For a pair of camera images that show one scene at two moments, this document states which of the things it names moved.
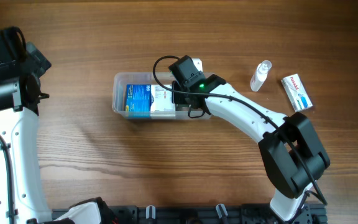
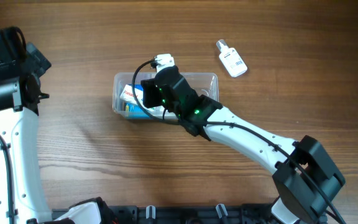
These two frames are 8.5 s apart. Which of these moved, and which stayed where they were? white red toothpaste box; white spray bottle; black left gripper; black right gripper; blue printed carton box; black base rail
Moved: white red toothpaste box; black right gripper; white spray bottle
Stayed: blue printed carton box; black base rail; black left gripper
